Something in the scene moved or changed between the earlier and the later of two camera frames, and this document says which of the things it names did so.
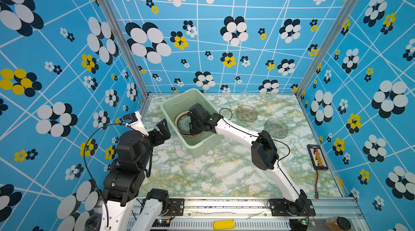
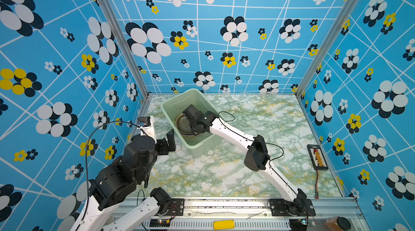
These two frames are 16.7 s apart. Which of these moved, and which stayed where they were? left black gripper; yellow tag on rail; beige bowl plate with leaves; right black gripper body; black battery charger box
Moved: left black gripper
Stayed: yellow tag on rail; black battery charger box; right black gripper body; beige bowl plate with leaves
